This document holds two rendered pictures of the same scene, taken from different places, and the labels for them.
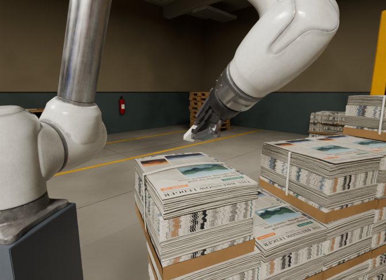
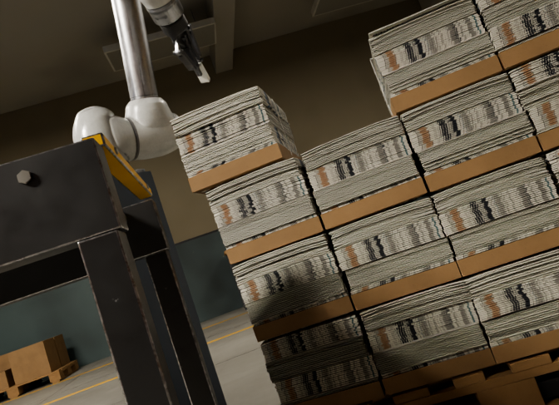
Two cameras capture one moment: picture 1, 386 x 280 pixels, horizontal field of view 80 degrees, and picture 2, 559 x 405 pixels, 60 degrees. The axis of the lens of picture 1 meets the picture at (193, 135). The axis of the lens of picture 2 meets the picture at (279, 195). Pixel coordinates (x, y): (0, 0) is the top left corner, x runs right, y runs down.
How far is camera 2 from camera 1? 127 cm
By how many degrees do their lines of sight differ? 39
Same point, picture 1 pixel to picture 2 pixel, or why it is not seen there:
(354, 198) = (442, 66)
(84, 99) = (143, 92)
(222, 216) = (230, 126)
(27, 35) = not seen: hidden behind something
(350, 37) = not seen: outside the picture
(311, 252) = (386, 154)
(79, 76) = (134, 76)
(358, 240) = (488, 123)
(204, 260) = (225, 170)
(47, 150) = (117, 128)
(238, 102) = (156, 17)
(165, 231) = (182, 149)
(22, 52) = not seen: hidden behind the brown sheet
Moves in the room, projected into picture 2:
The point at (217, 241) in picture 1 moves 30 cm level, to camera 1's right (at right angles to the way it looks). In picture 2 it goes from (235, 151) to (319, 106)
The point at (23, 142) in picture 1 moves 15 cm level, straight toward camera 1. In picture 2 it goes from (98, 121) to (80, 108)
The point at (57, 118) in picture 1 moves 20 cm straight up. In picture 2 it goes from (129, 112) to (112, 61)
